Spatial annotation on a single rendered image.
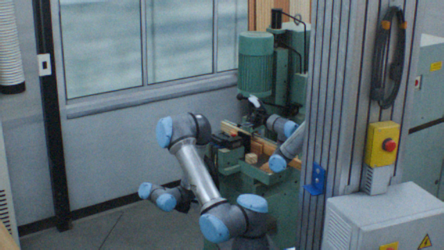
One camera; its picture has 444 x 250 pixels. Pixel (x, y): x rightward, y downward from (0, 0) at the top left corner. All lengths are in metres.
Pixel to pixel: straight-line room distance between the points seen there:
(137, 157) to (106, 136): 0.33
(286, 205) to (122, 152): 1.50
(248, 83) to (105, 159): 1.56
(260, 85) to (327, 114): 1.01
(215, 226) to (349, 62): 0.76
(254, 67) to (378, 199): 1.16
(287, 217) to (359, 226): 1.40
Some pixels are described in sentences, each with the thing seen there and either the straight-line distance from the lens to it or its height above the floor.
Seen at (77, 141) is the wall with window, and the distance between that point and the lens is 3.76.
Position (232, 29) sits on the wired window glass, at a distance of 4.27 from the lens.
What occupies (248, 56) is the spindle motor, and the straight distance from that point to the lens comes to 2.64.
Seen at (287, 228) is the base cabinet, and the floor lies 0.47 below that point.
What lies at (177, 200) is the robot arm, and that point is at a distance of 2.38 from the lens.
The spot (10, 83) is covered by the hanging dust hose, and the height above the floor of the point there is 1.15.
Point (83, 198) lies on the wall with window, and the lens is 3.95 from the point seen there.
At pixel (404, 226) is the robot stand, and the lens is 1.64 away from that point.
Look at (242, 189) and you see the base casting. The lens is 2.76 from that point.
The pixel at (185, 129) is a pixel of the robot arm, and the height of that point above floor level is 1.27.
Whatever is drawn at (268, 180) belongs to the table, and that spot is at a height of 0.87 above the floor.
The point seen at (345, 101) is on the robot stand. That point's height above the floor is 1.54.
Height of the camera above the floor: 2.03
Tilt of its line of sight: 21 degrees down
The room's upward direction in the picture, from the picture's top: 1 degrees clockwise
